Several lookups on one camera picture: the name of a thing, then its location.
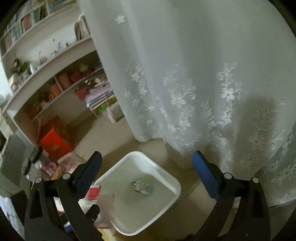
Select pink hanging basket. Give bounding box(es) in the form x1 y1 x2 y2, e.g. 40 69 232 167
75 87 89 101

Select pile of papers and box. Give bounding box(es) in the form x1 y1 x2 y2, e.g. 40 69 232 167
85 81 123 123

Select floral tablecloth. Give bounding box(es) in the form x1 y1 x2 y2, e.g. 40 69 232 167
0 155 117 241

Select pink flower pot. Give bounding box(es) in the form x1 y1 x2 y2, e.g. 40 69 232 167
49 83 62 98
58 72 72 90

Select red gift box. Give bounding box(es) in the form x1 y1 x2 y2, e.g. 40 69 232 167
38 115 74 161

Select white bookshelf unit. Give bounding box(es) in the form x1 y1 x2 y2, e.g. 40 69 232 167
1 1 104 145

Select clear jar with nuts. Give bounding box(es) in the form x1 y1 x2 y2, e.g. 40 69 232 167
21 158 41 182

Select white floral lace curtain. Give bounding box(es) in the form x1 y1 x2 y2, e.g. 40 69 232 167
78 1 295 206

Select grey striped sofa cover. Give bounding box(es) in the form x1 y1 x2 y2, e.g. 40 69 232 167
1 135 26 187

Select purple label snack jar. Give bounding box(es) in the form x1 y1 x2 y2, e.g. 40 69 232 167
29 147 66 180

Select white plastic trash bin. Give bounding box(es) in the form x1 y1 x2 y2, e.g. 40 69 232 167
95 151 181 236

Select upright books on shelf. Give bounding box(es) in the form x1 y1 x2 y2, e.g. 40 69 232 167
74 14 91 41

